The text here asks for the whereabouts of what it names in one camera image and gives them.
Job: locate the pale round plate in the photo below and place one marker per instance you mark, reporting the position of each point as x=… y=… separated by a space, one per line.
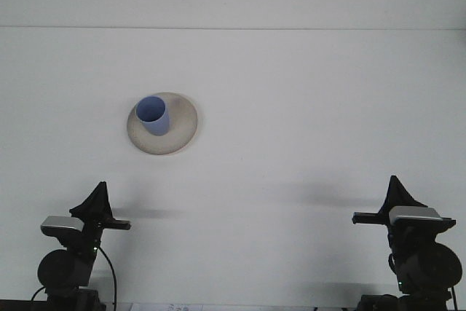
x=182 y=132

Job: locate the pale blue cup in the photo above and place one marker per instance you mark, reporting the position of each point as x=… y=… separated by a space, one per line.
x=156 y=123

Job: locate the arm grey camera box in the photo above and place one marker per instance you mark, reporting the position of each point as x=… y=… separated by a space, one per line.
x=415 y=213
x=60 y=224

